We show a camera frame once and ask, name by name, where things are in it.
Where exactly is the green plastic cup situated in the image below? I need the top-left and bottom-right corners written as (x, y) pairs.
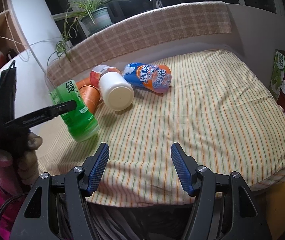
top-left (50, 80), bottom-right (99, 142)

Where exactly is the orange gold patterned cup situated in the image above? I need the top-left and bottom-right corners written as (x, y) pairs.
top-left (80, 85), bottom-right (101, 114)

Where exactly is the plain orange cup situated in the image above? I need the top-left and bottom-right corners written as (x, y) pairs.
top-left (76, 77), bottom-right (91, 89)

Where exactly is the red white paper cup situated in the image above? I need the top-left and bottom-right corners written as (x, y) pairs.
top-left (89, 65), bottom-right (121, 88)

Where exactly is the white plastic cup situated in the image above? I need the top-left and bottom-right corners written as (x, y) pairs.
top-left (99, 72), bottom-right (134, 112)

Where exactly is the blue orange printed cup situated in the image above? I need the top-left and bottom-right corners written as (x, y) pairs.
top-left (123, 62), bottom-right (172, 94)

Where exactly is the gloved left hand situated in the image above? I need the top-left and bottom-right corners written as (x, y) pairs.
top-left (0, 132), bottom-right (43, 196)

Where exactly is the grey folded blanket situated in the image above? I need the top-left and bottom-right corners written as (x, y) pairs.
top-left (87, 202), bottom-right (192, 239)

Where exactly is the striped yellow cushion cover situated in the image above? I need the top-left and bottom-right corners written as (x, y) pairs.
top-left (38, 50), bottom-right (285, 207)

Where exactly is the spider plant in pot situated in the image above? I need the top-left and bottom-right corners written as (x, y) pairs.
top-left (45, 0), bottom-right (134, 66)

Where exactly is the green white carton box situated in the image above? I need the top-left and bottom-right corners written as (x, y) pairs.
top-left (269, 49), bottom-right (285, 101)

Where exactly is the beige plaid sofa throw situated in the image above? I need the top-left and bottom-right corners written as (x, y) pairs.
top-left (47, 1), bottom-right (232, 87)

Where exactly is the white cord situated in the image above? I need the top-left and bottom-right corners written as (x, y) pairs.
top-left (0, 0), bottom-right (58, 62)

